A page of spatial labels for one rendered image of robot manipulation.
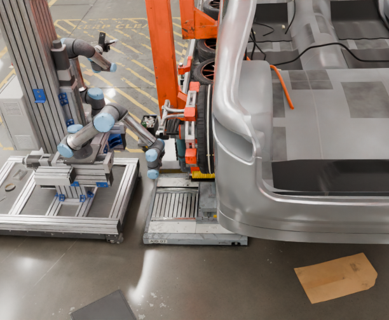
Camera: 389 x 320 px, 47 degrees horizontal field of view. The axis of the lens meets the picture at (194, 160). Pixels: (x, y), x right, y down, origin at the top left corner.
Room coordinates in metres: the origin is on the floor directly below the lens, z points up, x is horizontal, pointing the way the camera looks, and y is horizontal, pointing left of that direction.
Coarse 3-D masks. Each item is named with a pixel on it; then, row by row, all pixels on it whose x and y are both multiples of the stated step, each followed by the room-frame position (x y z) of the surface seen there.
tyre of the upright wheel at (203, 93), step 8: (200, 88) 2.77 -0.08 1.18; (200, 96) 2.67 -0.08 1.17; (200, 104) 2.59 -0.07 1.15; (200, 112) 2.54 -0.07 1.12; (208, 112) 2.53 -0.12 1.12; (200, 120) 2.50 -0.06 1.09; (208, 120) 2.49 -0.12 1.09; (200, 128) 2.46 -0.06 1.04; (208, 128) 2.45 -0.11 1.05; (200, 136) 2.43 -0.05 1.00; (208, 136) 2.43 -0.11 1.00; (200, 144) 2.41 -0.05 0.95; (200, 152) 2.40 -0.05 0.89; (200, 160) 2.40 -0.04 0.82; (200, 168) 2.42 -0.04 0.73
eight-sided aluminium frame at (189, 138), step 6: (192, 96) 2.80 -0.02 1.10; (186, 102) 2.69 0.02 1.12; (186, 126) 2.53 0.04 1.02; (192, 126) 2.52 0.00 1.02; (186, 132) 2.50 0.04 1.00; (192, 132) 2.50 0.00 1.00; (186, 138) 2.47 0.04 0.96; (192, 138) 2.46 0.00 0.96; (186, 144) 2.47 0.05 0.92; (192, 144) 2.46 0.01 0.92
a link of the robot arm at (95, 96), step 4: (92, 88) 3.12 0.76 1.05; (96, 88) 3.12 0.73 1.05; (88, 92) 3.07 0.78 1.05; (92, 92) 3.07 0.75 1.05; (96, 92) 3.07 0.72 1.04; (100, 92) 3.07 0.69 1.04; (88, 96) 3.06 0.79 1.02; (92, 96) 3.03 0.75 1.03; (96, 96) 3.03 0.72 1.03; (100, 96) 3.05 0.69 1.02; (88, 100) 3.05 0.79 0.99; (92, 100) 3.04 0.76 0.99; (96, 100) 3.03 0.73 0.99; (100, 100) 3.04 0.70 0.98; (104, 100) 3.08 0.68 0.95; (92, 104) 3.04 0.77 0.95; (96, 104) 3.03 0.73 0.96; (100, 104) 3.04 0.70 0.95; (104, 104) 3.07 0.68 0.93; (96, 108) 3.03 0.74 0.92
